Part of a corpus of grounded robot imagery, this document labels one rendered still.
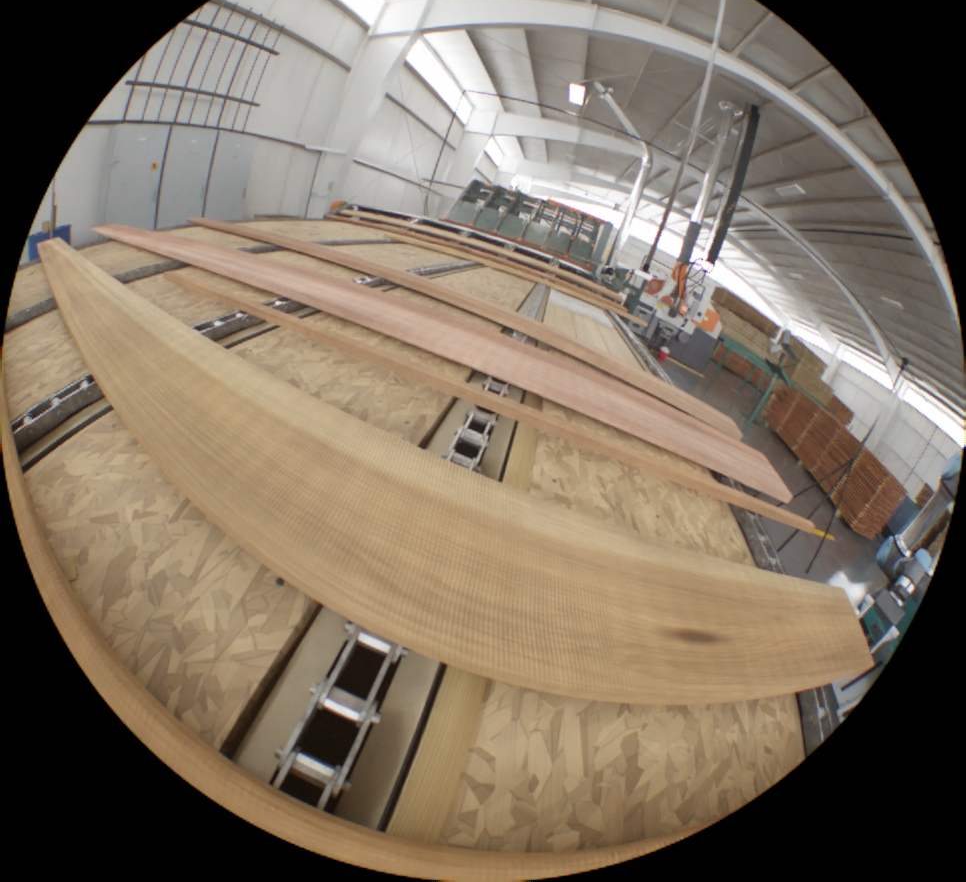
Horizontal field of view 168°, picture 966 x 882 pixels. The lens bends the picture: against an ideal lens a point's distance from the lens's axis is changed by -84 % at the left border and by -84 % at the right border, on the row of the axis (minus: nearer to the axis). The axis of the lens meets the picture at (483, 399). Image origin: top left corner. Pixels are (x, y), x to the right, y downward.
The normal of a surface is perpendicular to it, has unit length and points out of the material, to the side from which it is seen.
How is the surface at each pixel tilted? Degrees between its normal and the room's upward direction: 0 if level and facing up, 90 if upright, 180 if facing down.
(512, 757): 0
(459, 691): 0
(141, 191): 90
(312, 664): 0
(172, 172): 90
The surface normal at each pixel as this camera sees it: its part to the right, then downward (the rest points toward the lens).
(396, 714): 0.29, -0.83
